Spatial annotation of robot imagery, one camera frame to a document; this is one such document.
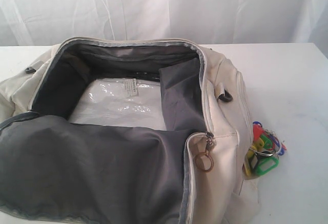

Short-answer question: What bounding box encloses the cream duffel bag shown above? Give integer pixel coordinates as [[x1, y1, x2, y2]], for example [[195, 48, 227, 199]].
[[1, 37, 259, 223]]

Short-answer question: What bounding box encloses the colourful key tag bunch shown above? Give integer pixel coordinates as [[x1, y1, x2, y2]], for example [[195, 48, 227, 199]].
[[243, 121, 287, 179]]

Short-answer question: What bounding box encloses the clear plastic wrapped package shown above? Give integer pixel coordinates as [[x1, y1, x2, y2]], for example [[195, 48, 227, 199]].
[[69, 78, 166, 130]]

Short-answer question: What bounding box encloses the white backdrop curtain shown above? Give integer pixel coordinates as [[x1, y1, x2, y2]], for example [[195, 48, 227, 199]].
[[1, 0, 327, 49]]

